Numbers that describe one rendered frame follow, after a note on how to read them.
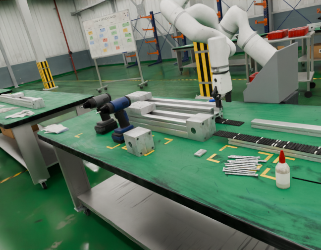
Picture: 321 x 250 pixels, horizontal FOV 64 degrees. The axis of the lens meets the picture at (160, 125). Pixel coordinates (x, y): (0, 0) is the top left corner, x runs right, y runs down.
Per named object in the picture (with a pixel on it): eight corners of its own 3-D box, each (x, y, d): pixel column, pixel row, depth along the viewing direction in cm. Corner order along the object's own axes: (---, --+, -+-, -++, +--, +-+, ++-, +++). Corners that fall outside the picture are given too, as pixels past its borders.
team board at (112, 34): (96, 93, 736) (76, 21, 672) (106, 89, 777) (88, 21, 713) (140, 90, 666) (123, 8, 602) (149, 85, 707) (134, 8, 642)
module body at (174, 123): (201, 131, 127) (198, 114, 125) (188, 139, 121) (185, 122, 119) (114, 115, 186) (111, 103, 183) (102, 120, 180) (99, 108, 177)
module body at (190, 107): (223, 117, 139) (221, 102, 136) (212, 124, 133) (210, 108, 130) (134, 106, 197) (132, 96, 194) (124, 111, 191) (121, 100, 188)
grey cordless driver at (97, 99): (120, 127, 158) (111, 92, 150) (92, 140, 145) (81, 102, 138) (113, 125, 163) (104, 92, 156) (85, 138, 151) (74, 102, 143)
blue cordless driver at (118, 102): (140, 134, 139) (131, 95, 131) (110, 150, 126) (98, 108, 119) (131, 132, 144) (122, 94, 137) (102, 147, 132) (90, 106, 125)
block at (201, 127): (219, 131, 122) (217, 112, 119) (203, 142, 115) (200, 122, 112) (204, 129, 129) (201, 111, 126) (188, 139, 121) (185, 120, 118)
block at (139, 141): (159, 147, 119) (155, 128, 116) (139, 157, 113) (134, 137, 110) (146, 142, 127) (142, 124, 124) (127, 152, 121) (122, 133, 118)
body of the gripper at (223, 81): (220, 72, 117) (223, 95, 121) (233, 67, 124) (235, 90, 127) (207, 72, 123) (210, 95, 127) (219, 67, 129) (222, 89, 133)
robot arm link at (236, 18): (247, 50, 166) (221, 28, 173) (267, 24, 154) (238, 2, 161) (240, 51, 157) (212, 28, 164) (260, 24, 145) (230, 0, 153)
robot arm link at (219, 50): (218, 63, 129) (207, 67, 123) (215, 35, 124) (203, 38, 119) (233, 62, 123) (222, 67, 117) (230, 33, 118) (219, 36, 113)
